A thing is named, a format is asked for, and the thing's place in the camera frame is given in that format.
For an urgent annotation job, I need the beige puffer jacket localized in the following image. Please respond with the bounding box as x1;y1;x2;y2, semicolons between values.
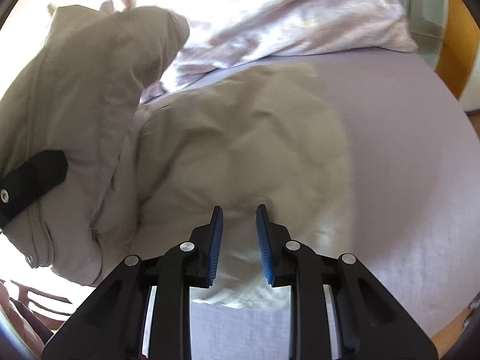
1;6;353;308

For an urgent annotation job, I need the dark wooden chair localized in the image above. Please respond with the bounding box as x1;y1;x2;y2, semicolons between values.
1;280;75;359

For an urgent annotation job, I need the pink floral duvet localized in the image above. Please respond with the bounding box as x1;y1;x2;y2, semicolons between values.
118;0;417;92

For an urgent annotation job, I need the wooden wardrobe with glass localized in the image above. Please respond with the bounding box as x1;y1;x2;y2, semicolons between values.
400;0;479;110

